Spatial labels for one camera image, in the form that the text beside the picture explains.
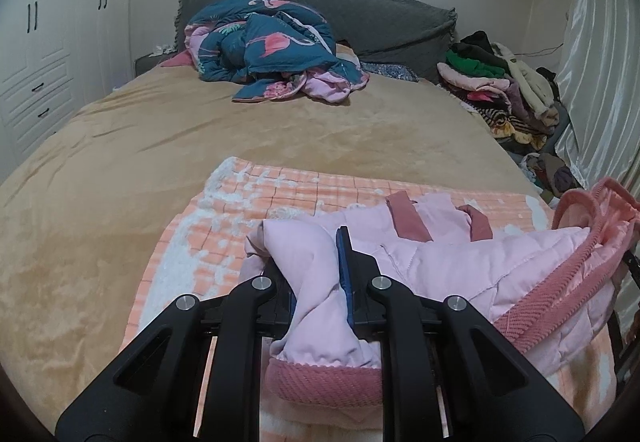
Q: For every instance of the white satin curtain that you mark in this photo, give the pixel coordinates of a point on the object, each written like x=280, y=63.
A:
x=605, y=72

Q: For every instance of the grey bedside table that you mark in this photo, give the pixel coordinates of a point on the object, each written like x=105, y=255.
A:
x=147, y=64

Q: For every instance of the orange checked cloud blanket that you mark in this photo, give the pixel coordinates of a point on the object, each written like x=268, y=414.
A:
x=300, y=187

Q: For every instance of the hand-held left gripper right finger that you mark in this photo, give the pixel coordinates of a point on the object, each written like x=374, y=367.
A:
x=345, y=272

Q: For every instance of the grey padded headboard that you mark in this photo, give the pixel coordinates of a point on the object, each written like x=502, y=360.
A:
x=380, y=17

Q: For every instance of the pile of folded clothes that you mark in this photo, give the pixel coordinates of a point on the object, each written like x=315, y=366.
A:
x=500, y=87

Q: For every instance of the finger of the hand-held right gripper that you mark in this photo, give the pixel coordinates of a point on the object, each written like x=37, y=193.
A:
x=634, y=272

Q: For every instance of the teal flamingo quilt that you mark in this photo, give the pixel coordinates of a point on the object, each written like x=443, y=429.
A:
x=260, y=42

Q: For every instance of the pink quilted jacket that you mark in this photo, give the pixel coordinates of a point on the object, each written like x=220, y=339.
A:
x=450, y=262

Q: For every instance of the bed with tan cover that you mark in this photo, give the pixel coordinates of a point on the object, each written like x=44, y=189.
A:
x=200, y=132

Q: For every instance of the white wardrobe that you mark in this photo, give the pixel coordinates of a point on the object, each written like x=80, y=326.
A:
x=50, y=37

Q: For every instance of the white tissue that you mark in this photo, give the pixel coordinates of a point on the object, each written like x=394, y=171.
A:
x=162, y=49

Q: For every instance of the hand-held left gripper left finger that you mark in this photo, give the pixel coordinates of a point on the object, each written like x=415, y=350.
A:
x=280, y=292

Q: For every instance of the patterned pillow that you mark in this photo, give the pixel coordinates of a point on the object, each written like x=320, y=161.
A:
x=392, y=70

